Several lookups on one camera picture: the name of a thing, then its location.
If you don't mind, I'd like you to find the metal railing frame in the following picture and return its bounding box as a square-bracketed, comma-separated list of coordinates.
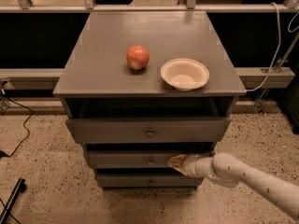
[0, 0, 299, 15]

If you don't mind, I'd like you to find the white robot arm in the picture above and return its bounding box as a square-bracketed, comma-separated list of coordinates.
[167, 152, 299, 222]

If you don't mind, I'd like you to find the white paper bowl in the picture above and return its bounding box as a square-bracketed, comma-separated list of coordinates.
[160, 58, 209, 91]

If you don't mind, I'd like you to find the black floor cable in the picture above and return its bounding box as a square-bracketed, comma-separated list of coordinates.
[0, 89, 35, 159]

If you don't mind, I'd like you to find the grey wooden drawer cabinet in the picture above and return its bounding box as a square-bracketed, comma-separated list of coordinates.
[52, 10, 247, 189]

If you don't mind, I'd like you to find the red apple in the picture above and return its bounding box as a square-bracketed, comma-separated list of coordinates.
[126, 45, 150, 70]

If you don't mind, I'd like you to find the grey drawer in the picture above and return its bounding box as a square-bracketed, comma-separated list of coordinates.
[83, 149, 216, 170]
[95, 168, 203, 188]
[66, 117, 231, 144]

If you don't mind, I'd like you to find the black stand leg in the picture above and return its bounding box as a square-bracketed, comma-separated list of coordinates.
[0, 178, 26, 224]

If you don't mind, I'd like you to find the white cable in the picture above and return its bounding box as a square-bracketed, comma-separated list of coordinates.
[245, 2, 282, 93]

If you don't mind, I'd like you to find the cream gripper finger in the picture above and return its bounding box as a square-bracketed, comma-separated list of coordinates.
[168, 163, 187, 175]
[167, 154, 187, 165]

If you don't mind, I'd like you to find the grey bottom drawer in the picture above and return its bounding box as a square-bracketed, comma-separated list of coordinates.
[95, 168, 203, 188]

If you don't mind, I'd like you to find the grey top drawer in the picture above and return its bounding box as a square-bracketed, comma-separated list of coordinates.
[66, 117, 231, 144]

